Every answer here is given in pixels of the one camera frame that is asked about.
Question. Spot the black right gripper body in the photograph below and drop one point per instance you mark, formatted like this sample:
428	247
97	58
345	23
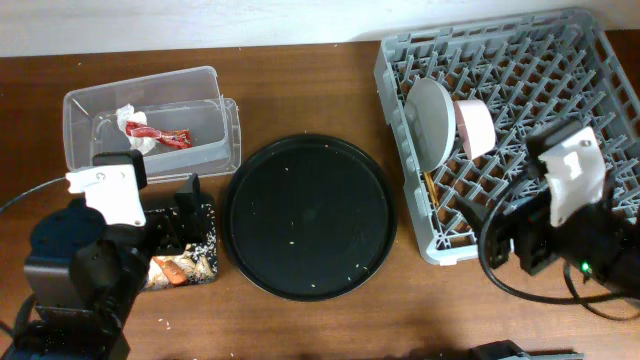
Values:
529	232

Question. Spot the grey dishwasher rack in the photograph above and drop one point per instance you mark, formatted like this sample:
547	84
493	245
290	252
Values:
529	70

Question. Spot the round black tray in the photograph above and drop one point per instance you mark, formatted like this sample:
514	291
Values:
309	218

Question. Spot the orange carrot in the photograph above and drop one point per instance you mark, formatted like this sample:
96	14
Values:
174	274

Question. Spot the clear plastic bin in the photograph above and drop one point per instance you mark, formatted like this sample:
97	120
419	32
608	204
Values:
187	99

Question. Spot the white napkin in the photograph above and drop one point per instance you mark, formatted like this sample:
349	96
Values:
129	120

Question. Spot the grey plate with food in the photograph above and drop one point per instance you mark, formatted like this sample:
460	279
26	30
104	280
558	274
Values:
430	114

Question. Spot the food scraps pile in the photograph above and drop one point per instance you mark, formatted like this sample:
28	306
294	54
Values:
185	265

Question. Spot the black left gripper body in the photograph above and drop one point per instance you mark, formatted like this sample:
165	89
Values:
162	233

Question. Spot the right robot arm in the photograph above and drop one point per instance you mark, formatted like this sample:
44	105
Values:
603	246

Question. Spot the red snack wrapper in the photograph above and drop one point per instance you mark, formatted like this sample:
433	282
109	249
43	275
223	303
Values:
177	139

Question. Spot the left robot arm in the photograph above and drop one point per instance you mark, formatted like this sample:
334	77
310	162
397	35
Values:
86	274

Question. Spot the rectangular black tray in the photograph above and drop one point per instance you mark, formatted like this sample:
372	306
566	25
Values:
205	240

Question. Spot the wooden chopstick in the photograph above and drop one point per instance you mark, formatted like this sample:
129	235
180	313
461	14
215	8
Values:
437	195
431	188

